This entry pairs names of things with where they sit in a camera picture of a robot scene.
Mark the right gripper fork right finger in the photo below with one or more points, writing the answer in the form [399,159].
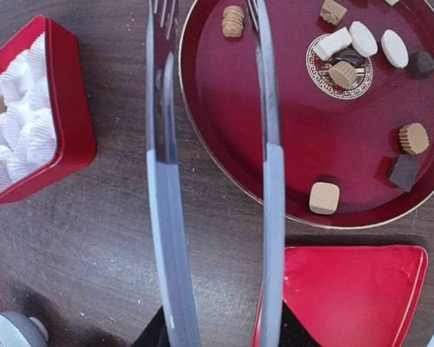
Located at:
[274,193]

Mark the right gripper fork left finger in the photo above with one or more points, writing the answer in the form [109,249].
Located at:
[164,188]

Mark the tan ridged chocolate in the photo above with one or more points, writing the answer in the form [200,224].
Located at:
[232,21]

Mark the tan square chocolate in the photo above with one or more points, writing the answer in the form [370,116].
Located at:
[324,198]

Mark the dark square chocolate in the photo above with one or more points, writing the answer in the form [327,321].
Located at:
[403,172]

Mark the tan round cup chocolate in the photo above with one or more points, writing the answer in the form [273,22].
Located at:
[413,139]

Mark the red square chocolate box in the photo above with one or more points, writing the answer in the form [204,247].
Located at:
[76,145]

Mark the tan centre cup chocolate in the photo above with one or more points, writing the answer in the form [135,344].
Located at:
[343,74]

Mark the white bar chocolate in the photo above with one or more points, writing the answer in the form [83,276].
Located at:
[332,44]

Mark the white round chocolate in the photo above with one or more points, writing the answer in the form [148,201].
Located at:
[363,40]

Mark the dark round chocolate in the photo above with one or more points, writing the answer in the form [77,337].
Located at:
[421,65]

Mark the white oval chocolate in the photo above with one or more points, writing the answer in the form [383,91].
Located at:
[394,49]

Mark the tan top chocolate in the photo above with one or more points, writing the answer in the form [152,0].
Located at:
[332,12]

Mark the red square box lid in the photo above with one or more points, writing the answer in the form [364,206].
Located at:
[339,296]

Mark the pale green ceramic bowl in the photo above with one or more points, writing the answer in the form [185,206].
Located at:
[16,329]

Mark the dark red round tray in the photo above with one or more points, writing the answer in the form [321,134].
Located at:
[349,142]

